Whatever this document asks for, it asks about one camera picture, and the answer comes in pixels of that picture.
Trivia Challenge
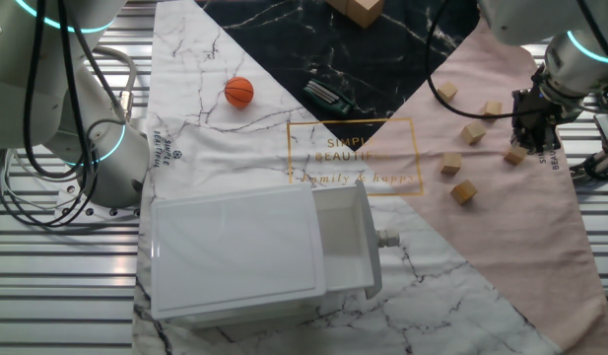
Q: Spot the orange mini basketball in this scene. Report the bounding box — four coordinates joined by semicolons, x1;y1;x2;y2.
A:
224;76;255;110

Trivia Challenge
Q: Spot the marble and pink tablecloth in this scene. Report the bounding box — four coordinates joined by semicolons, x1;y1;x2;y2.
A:
132;0;608;355

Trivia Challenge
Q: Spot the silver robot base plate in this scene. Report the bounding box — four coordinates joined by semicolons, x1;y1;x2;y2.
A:
54;182;142;222

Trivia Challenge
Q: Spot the black camera cable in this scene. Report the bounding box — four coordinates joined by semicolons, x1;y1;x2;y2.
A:
425;0;546;121

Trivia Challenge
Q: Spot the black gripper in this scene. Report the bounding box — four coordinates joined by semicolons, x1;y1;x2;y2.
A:
510;86;564;154

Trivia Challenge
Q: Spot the white drawer with knob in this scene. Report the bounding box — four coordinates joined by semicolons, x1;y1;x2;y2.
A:
310;177;401;301

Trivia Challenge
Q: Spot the small wooden cube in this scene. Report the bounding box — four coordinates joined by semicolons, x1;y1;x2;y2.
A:
439;151;463;176
480;100;504;124
503;143;530;167
449;179;479;206
435;81;459;105
460;120;488;146

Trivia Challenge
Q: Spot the white thin cable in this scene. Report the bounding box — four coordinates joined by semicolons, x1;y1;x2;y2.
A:
0;150;58;218

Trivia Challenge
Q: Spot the grey robot power cable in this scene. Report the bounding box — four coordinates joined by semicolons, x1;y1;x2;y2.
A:
91;44;138;122

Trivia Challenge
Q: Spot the white drawer cabinet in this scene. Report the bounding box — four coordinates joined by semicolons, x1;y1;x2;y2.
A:
149;182;329;329

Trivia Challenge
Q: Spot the black cable bundle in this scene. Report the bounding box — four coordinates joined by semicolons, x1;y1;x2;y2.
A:
0;0;127;231

